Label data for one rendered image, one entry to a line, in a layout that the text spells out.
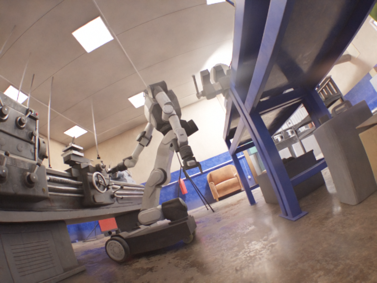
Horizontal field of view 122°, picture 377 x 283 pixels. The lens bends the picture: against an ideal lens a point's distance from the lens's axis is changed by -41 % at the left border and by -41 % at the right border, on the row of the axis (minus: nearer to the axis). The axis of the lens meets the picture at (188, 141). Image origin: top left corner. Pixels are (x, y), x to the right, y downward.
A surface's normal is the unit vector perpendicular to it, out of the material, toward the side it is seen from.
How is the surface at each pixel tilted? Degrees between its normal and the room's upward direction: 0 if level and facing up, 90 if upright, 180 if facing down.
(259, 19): 180
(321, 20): 180
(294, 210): 90
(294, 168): 90
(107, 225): 90
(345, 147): 90
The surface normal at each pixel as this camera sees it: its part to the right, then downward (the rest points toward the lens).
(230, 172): 0.04, -0.20
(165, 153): -0.20, 0.17
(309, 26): 0.33, 0.89
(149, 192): -0.41, 0.11
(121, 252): -0.18, -0.26
